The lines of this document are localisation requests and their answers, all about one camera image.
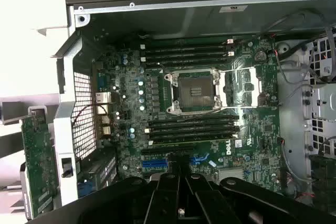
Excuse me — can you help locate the silver chipset heat sink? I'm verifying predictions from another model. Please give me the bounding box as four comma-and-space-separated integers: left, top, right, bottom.
218, 168, 247, 183

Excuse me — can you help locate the blue expansion slot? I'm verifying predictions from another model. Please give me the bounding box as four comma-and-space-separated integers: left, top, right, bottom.
142, 155, 211, 173

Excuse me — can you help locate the black expansion slot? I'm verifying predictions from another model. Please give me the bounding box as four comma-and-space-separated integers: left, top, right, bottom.
141, 148, 196, 157

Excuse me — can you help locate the black RAM slot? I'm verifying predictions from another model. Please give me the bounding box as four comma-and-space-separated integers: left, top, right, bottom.
148, 134, 239, 146
148, 121, 241, 129
145, 39, 233, 47
148, 114, 240, 122
140, 46, 230, 53
144, 52, 235, 60
140, 59, 230, 67
144, 127, 240, 135

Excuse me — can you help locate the green motherboard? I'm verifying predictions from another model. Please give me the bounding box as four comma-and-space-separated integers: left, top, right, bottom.
93, 35, 287, 200

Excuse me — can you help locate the thin metal locking lever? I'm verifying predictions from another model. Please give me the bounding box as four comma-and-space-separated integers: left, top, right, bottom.
219, 105, 278, 110

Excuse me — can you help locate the metal port block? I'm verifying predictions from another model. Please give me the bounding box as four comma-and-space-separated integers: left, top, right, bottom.
94, 61, 113, 141

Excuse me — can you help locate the silver socket cover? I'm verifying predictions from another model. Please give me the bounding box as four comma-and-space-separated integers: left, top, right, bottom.
220, 66, 264, 108

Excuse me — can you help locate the silver CPU socket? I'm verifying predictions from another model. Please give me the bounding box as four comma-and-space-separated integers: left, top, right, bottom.
164, 68, 224, 116

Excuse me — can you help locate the perforated metal disk bay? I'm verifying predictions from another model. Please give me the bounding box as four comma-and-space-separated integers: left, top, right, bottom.
303, 35, 336, 162

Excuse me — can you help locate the round coin battery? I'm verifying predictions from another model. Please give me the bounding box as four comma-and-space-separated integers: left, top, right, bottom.
254, 50, 267, 63

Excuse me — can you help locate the black open PC case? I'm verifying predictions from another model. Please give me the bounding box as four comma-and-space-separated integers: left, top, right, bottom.
51, 0, 336, 224

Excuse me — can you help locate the grey wire bundle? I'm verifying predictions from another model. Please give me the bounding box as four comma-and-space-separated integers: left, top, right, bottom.
278, 137, 316, 183

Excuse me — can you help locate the thin red black wire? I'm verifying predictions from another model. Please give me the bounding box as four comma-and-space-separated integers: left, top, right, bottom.
71, 102, 119, 131

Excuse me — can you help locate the grey flat ribbon wire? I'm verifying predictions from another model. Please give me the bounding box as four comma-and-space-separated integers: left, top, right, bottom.
323, 24, 336, 81

